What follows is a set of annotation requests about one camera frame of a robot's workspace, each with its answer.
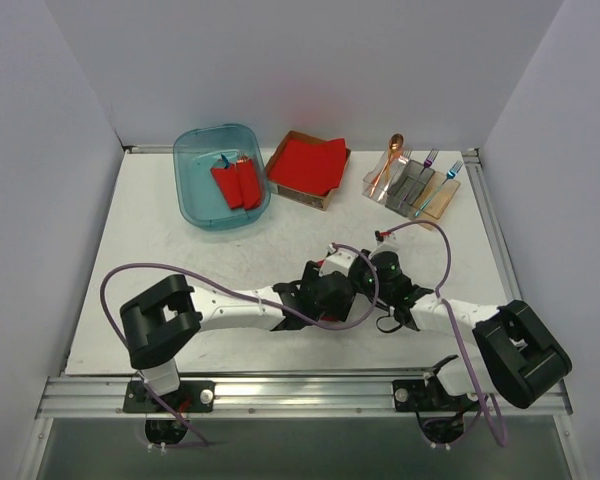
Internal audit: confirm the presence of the red napkin stack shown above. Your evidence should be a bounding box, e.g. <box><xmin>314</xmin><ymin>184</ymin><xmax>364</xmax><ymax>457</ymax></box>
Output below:
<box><xmin>268</xmin><ymin>138</ymin><xmax>347</xmax><ymax>196</ymax></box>

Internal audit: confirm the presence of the brown cardboard napkin box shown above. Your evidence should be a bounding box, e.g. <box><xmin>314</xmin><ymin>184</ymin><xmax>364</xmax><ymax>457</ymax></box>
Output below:
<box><xmin>265</xmin><ymin>130</ymin><xmax>351</xmax><ymax>211</ymax></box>

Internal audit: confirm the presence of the blue metallic fork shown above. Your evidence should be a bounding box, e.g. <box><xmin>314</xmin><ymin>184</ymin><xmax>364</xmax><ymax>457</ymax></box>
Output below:
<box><xmin>415</xmin><ymin>160</ymin><xmax>464</xmax><ymax>217</ymax></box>

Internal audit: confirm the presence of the aluminium front rail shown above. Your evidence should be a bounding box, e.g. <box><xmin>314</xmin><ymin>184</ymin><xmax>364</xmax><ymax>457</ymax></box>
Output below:
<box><xmin>39</xmin><ymin>372</ymin><xmax>574</xmax><ymax>419</ymax></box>

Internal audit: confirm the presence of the silver fork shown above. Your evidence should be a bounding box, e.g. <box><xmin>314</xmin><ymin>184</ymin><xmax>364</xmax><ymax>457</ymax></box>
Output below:
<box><xmin>386</xmin><ymin>148</ymin><xmax>412</xmax><ymax>187</ymax></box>

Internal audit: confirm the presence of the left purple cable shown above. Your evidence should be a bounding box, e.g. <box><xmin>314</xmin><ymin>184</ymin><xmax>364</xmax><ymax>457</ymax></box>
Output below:
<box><xmin>100</xmin><ymin>241</ymin><xmax>381</xmax><ymax>448</ymax></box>

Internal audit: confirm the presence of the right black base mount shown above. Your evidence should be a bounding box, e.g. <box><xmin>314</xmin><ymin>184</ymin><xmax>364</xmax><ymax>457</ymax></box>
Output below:
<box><xmin>391</xmin><ymin>376</ymin><xmax>479</xmax><ymax>414</ymax></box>

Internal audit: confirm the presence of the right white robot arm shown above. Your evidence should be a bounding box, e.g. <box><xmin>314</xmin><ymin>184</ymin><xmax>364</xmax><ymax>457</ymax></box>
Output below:
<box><xmin>348</xmin><ymin>250</ymin><xmax>572</xmax><ymax>409</ymax></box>

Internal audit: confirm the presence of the purple metallic fork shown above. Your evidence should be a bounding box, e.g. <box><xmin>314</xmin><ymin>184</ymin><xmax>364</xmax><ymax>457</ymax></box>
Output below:
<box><xmin>397</xmin><ymin>149</ymin><xmax>439</xmax><ymax>215</ymax></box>

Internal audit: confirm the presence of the rolled red napkin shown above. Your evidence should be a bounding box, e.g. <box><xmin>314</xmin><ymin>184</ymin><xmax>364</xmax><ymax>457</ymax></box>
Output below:
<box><xmin>211</xmin><ymin>164</ymin><xmax>244</xmax><ymax>210</ymax></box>
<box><xmin>236</xmin><ymin>157</ymin><xmax>261</xmax><ymax>211</ymax></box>

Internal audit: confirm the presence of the blue transparent plastic bin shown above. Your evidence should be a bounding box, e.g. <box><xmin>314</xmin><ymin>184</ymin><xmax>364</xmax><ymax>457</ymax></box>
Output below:
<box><xmin>173</xmin><ymin>124</ymin><xmax>270</xmax><ymax>231</ymax></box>

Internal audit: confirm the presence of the right rolled red napkin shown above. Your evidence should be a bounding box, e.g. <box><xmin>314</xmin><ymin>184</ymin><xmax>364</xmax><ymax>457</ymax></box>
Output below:
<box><xmin>236</xmin><ymin>157</ymin><xmax>261</xmax><ymax>211</ymax></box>

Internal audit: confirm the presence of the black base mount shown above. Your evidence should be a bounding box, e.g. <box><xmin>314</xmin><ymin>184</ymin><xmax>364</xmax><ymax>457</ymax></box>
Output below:
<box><xmin>391</xmin><ymin>376</ymin><xmax>479</xmax><ymax>414</ymax></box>
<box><xmin>122</xmin><ymin>380</ymin><xmax>215</xmax><ymax>414</ymax></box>

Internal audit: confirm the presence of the left rolled red napkin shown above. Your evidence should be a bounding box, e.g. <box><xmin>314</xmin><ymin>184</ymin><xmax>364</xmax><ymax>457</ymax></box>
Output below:
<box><xmin>211</xmin><ymin>164</ymin><xmax>244</xmax><ymax>210</ymax></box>

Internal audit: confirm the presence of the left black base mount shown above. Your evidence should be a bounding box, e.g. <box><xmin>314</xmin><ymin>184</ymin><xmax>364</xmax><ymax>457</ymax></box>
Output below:
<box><xmin>122</xmin><ymin>380</ymin><xmax>215</xmax><ymax>414</ymax></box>

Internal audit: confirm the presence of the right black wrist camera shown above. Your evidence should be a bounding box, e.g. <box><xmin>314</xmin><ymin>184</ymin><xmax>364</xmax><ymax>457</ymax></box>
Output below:
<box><xmin>370</xmin><ymin>237</ymin><xmax>412</xmax><ymax>297</ymax></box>

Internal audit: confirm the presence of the clear acrylic utensil holder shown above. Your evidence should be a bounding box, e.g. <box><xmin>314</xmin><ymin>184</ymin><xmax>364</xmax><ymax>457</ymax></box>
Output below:
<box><xmin>362</xmin><ymin>149</ymin><xmax>464</xmax><ymax>222</ymax></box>

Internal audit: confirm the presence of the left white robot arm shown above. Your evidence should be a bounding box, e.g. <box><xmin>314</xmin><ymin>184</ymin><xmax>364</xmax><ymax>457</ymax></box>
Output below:
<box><xmin>120</xmin><ymin>262</ymin><xmax>356</xmax><ymax>411</ymax></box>

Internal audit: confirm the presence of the copper metallic spoon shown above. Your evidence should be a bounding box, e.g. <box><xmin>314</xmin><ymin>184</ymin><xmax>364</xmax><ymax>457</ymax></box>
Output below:
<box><xmin>371</xmin><ymin>133</ymin><xmax>404</xmax><ymax>194</ymax></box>

